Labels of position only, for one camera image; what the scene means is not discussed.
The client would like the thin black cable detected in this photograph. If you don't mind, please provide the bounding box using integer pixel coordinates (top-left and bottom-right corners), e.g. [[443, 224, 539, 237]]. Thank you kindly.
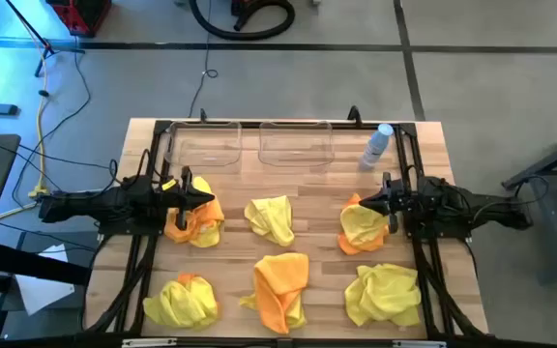
[[11, 36, 93, 209], [188, 0, 220, 119]]

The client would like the black metal table frame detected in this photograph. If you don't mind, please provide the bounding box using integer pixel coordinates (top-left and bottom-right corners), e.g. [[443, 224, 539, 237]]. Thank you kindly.
[[82, 118, 490, 348]]

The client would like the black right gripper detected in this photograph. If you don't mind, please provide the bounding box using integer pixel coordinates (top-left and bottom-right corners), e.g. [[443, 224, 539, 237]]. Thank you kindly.
[[359, 171, 424, 234]]

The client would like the red tool case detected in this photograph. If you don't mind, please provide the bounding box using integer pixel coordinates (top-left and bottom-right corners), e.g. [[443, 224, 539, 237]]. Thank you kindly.
[[44, 0, 113, 39]]

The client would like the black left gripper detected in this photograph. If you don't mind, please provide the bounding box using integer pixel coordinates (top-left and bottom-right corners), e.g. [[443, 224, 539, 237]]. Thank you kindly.
[[151, 166, 217, 231]]

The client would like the black tripod stand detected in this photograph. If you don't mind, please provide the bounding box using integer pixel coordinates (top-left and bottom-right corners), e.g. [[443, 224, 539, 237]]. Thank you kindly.
[[4, 0, 87, 79]]

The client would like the black vacuum hose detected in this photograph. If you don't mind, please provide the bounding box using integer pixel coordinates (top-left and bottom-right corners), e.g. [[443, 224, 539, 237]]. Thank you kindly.
[[188, 0, 297, 42]]

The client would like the yellow microfiber towel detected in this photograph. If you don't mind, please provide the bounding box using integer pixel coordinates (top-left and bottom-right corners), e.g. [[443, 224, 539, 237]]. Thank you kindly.
[[142, 275, 220, 332], [243, 194, 297, 248], [343, 262, 423, 329], [164, 175, 224, 249], [238, 291, 308, 332], [339, 201, 392, 253]]

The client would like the clear plastic basket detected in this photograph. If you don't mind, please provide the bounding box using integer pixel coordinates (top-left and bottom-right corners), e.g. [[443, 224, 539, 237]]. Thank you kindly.
[[164, 120, 244, 176], [257, 120, 336, 175]]

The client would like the white paper sheet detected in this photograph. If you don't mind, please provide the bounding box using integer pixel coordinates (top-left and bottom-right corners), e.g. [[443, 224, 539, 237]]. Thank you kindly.
[[14, 243, 76, 317]]

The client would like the silver metal bracket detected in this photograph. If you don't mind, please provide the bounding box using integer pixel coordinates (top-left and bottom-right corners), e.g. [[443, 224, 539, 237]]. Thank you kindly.
[[121, 337, 179, 348], [392, 339, 448, 348]]

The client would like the black metal beam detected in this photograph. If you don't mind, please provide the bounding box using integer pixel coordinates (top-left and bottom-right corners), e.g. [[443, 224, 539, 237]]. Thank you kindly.
[[0, 239, 92, 287]]

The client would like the yellow extension cable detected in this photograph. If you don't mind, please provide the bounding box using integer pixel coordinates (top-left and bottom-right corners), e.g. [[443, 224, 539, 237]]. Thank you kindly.
[[0, 19, 52, 222]]

